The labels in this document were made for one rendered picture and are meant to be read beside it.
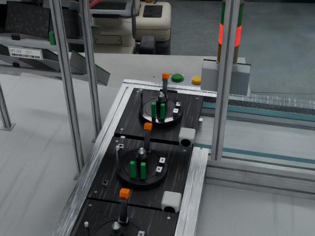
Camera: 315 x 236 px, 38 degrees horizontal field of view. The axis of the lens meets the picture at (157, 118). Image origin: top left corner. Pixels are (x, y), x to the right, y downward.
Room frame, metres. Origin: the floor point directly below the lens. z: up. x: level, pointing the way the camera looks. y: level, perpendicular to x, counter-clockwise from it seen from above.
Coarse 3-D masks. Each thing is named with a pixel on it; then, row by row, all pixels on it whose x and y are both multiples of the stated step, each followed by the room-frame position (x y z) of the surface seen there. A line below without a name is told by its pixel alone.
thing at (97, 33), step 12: (12, 12) 1.05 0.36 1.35; (24, 12) 1.04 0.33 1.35; (36, 12) 1.03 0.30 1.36; (48, 12) 1.02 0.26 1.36; (72, 12) 1.10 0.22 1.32; (12, 24) 1.04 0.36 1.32; (24, 24) 1.02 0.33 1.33; (36, 24) 1.01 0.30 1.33; (48, 24) 1.00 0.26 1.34; (72, 24) 1.09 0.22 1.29; (36, 36) 1.00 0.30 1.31; (48, 36) 0.99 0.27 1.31; (72, 36) 1.08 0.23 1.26
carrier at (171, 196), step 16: (112, 144) 0.97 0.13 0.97; (128, 144) 0.97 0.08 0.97; (160, 144) 0.97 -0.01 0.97; (112, 160) 0.91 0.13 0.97; (128, 160) 0.89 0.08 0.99; (144, 160) 0.85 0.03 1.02; (160, 160) 0.87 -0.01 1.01; (176, 160) 0.91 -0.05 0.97; (96, 176) 0.85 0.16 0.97; (112, 176) 0.85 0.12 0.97; (128, 176) 0.83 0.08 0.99; (144, 176) 0.81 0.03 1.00; (160, 176) 0.83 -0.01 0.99; (176, 176) 0.84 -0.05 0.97; (96, 192) 0.79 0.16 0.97; (112, 192) 0.79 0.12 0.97; (144, 192) 0.79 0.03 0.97; (160, 192) 0.79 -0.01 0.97; (176, 192) 0.77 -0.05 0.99; (160, 208) 0.73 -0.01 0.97; (176, 208) 0.73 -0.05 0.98
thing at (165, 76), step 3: (162, 75) 1.18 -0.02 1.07; (165, 75) 1.18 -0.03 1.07; (168, 75) 1.18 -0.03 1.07; (162, 78) 1.18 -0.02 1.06; (165, 78) 1.18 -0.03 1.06; (168, 78) 1.18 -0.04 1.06; (165, 81) 1.18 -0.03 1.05; (165, 84) 1.17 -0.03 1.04; (165, 87) 1.17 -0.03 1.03; (162, 90) 1.17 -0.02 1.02; (165, 90) 1.17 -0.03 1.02; (165, 93) 1.16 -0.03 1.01; (165, 96) 1.16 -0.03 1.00
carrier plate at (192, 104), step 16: (144, 96) 1.21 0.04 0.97; (176, 96) 1.21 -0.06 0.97; (192, 96) 1.21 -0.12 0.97; (128, 112) 1.12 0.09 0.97; (192, 112) 1.12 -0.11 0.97; (128, 128) 1.04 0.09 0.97; (160, 128) 1.04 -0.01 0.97; (176, 128) 1.04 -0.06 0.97; (192, 128) 1.04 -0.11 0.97; (176, 144) 0.98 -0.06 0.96; (192, 144) 0.97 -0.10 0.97
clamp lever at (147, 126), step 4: (144, 124) 0.94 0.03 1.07; (148, 124) 0.94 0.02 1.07; (144, 128) 0.93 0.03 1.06; (148, 128) 0.93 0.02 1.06; (144, 132) 0.92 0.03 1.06; (148, 132) 0.91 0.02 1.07; (144, 136) 0.93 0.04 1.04; (148, 136) 0.93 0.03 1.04; (144, 140) 0.92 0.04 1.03; (148, 140) 0.92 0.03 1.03; (144, 144) 0.92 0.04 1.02; (148, 144) 0.92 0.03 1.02; (144, 148) 0.91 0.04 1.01; (148, 148) 0.91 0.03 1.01
